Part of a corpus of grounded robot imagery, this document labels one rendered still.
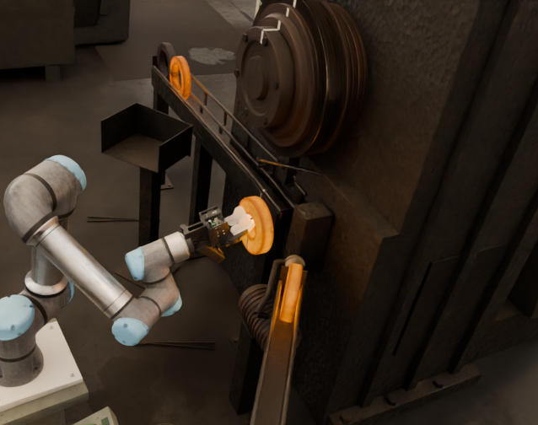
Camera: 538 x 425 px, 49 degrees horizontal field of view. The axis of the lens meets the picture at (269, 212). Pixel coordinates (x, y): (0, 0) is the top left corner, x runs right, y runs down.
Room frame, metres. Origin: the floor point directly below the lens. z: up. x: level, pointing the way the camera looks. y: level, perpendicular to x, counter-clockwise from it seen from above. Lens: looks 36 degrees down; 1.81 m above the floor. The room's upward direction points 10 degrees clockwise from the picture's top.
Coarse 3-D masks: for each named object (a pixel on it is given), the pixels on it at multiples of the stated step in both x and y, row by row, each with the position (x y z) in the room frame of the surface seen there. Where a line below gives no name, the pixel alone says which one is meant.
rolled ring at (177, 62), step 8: (176, 56) 2.40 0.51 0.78; (176, 64) 2.39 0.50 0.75; (184, 64) 2.36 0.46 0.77; (176, 72) 2.45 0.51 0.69; (184, 72) 2.33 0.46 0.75; (176, 80) 2.44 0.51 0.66; (184, 80) 2.31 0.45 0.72; (176, 88) 2.41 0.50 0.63; (184, 88) 2.31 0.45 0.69; (184, 96) 2.32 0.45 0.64
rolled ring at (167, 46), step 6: (168, 42) 2.58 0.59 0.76; (162, 48) 2.56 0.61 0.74; (168, 48) 2.52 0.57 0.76; (162, 54) 2.60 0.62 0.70; (168, 54) 2.49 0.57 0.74; (174, 54) 2.51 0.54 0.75; (162, 60) 2.60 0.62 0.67; (168, 60) 2.49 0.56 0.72; (162, 66) 2.59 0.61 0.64; (168, 66) 2.49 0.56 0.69; (162, 72) 2.57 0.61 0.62; (168, 72) 2.48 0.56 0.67; (168, 78) 2.48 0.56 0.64
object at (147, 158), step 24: (120, 120) 1.95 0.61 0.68; (144, 120) 2.03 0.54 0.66; (168, 120) 1.99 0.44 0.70; (120, 144) 1.93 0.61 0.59; (144, 144) 1.96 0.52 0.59; (168, 144) 1.81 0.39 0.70; (144, 168) 1.78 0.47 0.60; (168, 168) 1.81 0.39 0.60; (144, 192) 1.87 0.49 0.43; (144, 216) 1.87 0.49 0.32; (144, 240) 1.87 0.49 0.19; (144, 288) 1.78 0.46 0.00
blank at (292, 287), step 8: (296, 264) 1.21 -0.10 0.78; (288, 272) 1.19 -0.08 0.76; (296, 272) 1.16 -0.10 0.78; (288, 280) 1.14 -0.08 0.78; (296, 280) 1.14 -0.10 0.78; (288, 288) 1.12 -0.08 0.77; (296, 288) 1.12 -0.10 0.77; (288, 296) 1.11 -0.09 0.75; (296, 296) 1.11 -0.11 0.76; (288, 304) 1.10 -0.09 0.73; (280, 312) 1.15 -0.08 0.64; (288, 312) 1.09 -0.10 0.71; (288, 320) 1.10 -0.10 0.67
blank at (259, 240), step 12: (240, 204) 1.32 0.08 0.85; (252, 204) 1.27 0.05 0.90; (264, 204) 1.27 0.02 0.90; (252, 216) 1.27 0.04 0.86; (264, 216) 1.24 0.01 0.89; (264, 228) 1.22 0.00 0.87; (252, 240) 1.25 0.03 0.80; (264, 240) 1.21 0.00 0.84; (252, 252) 1.24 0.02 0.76; (264, 252) 1.23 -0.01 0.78
